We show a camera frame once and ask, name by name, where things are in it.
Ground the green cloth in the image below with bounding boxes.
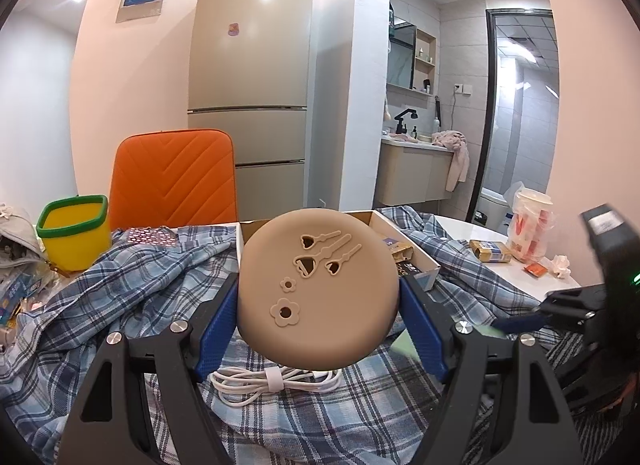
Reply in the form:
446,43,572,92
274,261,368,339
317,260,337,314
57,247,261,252
389,320,506,361

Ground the mirror cabinet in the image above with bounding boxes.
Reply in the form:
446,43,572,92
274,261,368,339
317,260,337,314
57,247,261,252
387,20,417,90

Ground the beige round silicone pouch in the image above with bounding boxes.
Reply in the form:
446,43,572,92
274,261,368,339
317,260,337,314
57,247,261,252
236,208,401,365

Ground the beige refrigerator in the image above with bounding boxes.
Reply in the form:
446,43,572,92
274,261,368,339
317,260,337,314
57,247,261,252
187,0,318,210

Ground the bathroom vanity cabinet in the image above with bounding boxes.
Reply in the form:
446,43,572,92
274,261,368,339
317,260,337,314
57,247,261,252
375,137,456,206

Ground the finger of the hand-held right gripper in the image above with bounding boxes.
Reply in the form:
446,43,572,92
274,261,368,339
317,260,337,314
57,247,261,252
492,285,608,336

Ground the white toilet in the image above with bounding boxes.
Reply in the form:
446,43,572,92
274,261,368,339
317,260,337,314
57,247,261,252
472,187,518,230

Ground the black packet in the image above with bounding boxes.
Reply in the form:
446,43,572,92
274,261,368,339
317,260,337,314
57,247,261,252
392,257,426,281

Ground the crumpled white tissue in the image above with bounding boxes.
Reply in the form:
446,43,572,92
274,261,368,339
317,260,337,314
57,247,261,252
547,255,573,278

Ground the cardboard box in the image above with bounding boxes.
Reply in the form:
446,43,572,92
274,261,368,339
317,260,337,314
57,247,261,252
236,209,442,291

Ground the blue plaid shirt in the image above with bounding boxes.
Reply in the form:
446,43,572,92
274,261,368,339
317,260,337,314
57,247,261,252
0,205,601,465

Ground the wall niche shelf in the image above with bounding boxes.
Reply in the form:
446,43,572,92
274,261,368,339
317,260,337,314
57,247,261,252
414,28,437,96

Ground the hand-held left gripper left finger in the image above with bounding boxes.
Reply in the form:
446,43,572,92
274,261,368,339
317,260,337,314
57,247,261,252
57,272,241,465

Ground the yellow bin with green rim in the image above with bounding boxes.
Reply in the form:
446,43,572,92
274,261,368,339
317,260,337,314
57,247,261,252
36,194,112,273

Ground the white coiled cable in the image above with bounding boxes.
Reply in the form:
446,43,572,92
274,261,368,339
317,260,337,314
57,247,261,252
209,365,343,408

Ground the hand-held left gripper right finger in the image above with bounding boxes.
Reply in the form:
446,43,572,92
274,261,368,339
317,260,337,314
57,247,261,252
398,275,586,465

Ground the black door frame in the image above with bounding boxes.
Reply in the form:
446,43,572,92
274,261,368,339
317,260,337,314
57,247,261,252
470,8,560,223

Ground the black faucet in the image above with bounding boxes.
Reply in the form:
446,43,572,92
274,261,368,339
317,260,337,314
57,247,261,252
394,107,418,136

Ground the pink towel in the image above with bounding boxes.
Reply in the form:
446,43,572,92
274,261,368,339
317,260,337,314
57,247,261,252
431,130,471,192

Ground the clutter pile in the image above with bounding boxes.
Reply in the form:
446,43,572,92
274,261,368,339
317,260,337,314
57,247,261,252
0,202,61,346

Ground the orange chair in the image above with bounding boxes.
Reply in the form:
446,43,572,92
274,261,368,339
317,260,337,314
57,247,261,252
109,129,238,230

